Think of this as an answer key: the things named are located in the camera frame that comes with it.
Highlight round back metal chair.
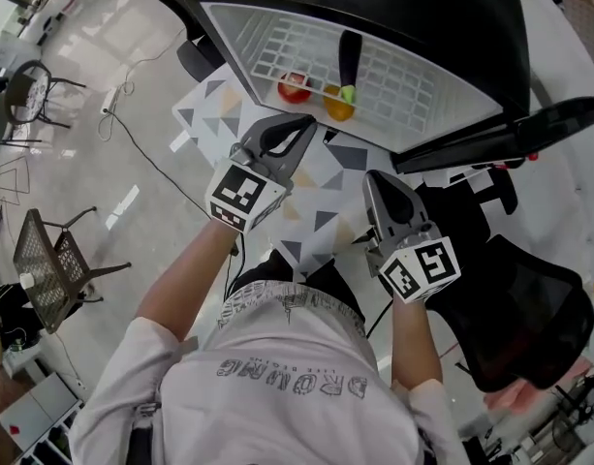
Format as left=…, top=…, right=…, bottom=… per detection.
left=0, top=59, right=87, bottom=150

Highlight pink cloth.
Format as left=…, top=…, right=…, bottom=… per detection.
left=484, top=358, right=591, bottom=417

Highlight black wire frame stand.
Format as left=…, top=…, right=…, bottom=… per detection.
left=0, top=155, right=32, bottom=207

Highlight white power strip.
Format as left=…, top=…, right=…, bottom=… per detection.
left=100, top=87, right=120, bottom=115

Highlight cola bottle with red cap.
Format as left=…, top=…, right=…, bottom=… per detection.
left=470, top=151, right=541, bottom=171

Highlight white low cabinet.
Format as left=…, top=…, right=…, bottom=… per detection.
left=0, top=370, right=85, bottom=465

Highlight triangle patterned white table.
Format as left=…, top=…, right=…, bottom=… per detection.
left=172, top=73, right=467, bottom=281

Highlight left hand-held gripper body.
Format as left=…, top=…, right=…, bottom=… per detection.
left=204, top=119, right=302, bottom=234

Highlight person's right forearm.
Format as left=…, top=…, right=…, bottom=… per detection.
left=390, top=297, right=444, bottom=388

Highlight white floor cable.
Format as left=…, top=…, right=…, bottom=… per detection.
left=96, top=26, right=187, bottom=142

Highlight red apple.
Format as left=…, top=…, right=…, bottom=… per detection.
left=276, top=71, right=313, bottom=105

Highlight black mini fridge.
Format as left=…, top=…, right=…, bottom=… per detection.
left=123, top=0, right=594, bottom=176

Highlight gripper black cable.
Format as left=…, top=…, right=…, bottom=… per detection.
left=222, top=232, right=247, bottom=305
left=364, top=297, right=395, bottom=341

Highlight person's left forearm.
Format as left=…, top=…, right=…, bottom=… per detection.
left=135, top=218, right=243, bottom=344

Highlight black mesh office chair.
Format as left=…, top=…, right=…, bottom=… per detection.
left=415, top=167, right=594, bottom=392

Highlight black floor cable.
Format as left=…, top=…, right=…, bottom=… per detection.
left=104, top=108, right=216, bottom=221

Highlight brown perforated metal chair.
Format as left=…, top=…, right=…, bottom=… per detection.
left=12, top=205, right=133, bottom=334

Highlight person's black trousers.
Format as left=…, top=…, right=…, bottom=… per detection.
left=227, top=248, right=366, bottom=326

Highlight white printed T-shirt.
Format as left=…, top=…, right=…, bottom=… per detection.
left=68, top=278, right=468, bottom=465

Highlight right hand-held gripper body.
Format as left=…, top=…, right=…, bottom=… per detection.
left=362, top=170, right=461, bottom=304

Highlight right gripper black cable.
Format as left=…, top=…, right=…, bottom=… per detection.
left=364, top=297, right=395, bottom=341

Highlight dark purple eggplant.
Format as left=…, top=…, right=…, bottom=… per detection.
left=338, top=29, right=363, bottom=105

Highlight black padded office chair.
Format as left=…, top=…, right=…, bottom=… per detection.
left=175, top=35, right=231, bottom=84

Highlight orange fruit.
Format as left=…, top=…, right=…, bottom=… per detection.
left=323, top=84, right=357, bottom=123

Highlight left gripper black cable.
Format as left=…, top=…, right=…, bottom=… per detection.
left=222, top=232, right=247, bottom=305

